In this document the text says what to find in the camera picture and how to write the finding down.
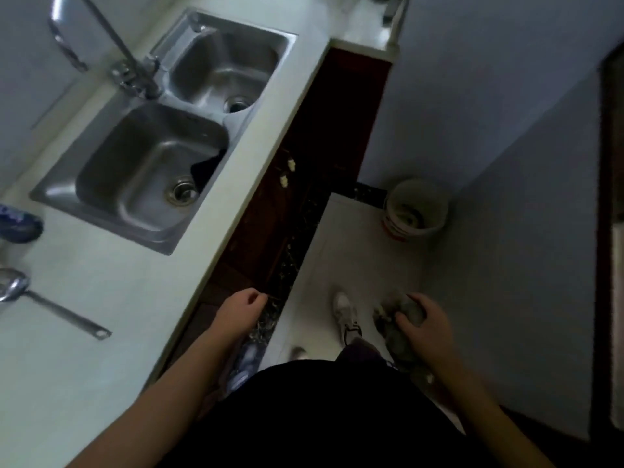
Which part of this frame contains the person's black shirt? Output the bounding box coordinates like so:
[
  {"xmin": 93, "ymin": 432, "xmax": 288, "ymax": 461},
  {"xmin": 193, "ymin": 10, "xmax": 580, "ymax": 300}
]
[{"xmin": 161, "ymin": 358, "xmax": 493, "ymax": 468}]

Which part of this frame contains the stainless steel double sink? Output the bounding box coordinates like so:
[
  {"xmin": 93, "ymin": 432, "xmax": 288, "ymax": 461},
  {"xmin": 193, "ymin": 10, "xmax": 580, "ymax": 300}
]
[{"xmin": 29, "ymin": 7, "xmax": 298, "ymax": 256}]

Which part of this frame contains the person's purple trouser leg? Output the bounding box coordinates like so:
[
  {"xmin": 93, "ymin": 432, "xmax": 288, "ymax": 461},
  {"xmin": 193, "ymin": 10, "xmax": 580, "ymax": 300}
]
[{"xmin": 336, "ymin": 337, "xmax": 386, "ymax": 366}]

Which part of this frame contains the person's right hand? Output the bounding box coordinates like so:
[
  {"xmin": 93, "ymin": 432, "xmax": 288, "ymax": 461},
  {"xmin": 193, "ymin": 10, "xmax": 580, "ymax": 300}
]
[{"xmin": 394, "ymin": 292, "xmax": 458, "ymax": 370}]

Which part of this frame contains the grey cloth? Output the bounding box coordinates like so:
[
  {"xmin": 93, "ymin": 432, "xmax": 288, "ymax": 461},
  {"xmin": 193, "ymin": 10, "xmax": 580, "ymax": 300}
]
[{"xmin": 373, "ymin": 290, "xmax": 430, "ymax": 368}]

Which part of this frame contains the chrome kitchen faucet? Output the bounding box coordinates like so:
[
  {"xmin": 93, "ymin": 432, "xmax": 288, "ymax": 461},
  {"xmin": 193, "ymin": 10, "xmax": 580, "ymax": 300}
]
[{"xmin": 48, "ymin": 0, "xmax": 164, "ymax": 100}]

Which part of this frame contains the person's left forearm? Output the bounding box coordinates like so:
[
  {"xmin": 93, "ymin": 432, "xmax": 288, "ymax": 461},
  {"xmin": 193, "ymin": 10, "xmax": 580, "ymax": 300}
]
[{"xmin": 66, "ymin": 331, "xmax": 243, "ymax": 468}]

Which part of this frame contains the white countertop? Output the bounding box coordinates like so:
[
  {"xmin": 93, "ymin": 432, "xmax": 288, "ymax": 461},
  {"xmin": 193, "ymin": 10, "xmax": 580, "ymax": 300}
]
[{"xmin": 0, "ymin": 0, "xmax": 410, "ymax": 468}]

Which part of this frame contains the white plastic bucket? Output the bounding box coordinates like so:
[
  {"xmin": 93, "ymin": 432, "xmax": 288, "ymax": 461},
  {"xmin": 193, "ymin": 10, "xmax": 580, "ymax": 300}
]
[{"xmin": 382, "ymin": 177, "xmax": 449, "ymax": 242}]

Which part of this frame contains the person's white sneaker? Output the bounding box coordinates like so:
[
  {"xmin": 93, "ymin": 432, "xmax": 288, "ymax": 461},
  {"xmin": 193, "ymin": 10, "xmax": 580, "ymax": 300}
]
[{"xmin": 333, "ymin": 289, "xmax": 364, "ymax": 347}]

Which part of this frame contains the dark wooden base cabinet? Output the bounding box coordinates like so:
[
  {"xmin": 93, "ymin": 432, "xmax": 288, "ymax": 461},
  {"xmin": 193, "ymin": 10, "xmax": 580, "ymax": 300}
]
[{"xmin": 146, "ymin": 47, "xmax": 393, "ymax": 385}]

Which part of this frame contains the blue patterned bowl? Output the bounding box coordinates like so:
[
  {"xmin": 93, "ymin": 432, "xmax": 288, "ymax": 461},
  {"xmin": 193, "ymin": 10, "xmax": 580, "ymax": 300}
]
[{"xmin": 0, "ymin": 204, "xmax": 45, "ymax": 244}]

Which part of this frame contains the person's left hand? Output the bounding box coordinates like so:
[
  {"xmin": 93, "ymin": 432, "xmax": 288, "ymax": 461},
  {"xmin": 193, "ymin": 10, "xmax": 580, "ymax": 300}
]
[{"xmin": 211, "ymin": 288, "xmax": 269, "ymax": 345}]

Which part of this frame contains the person's right forearm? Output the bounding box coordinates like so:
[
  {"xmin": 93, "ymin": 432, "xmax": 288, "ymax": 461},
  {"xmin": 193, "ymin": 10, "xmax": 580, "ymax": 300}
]
[{"xmin": 434, "ymin": 357, "xmax": 554, "ymax": 468}]

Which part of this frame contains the metal ladle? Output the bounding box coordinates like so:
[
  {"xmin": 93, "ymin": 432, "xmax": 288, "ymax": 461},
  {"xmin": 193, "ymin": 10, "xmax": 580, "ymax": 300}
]
[{"xmin": 0, "ymin": 268, "xmax": 112, "ymax": 341}]

